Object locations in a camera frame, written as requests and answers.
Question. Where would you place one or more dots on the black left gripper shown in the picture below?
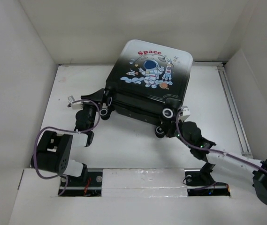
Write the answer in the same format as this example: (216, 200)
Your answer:
(97, 96)

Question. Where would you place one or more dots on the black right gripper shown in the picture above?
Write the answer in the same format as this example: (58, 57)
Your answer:
(171, 124)

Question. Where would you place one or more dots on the black suitcase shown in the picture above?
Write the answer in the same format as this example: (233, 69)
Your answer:
(148, 83)

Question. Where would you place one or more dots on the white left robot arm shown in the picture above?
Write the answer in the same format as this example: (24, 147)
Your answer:
(53, 146)

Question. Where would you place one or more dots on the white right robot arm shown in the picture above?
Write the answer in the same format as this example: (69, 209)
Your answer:
(220, 166)

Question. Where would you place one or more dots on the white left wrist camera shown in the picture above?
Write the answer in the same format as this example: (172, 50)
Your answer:
(74, 104)

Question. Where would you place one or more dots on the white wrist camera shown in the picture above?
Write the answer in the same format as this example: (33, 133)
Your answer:
(74, 104)
(184, 113)

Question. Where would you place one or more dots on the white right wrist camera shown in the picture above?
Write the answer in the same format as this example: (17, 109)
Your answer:
(184, 113)

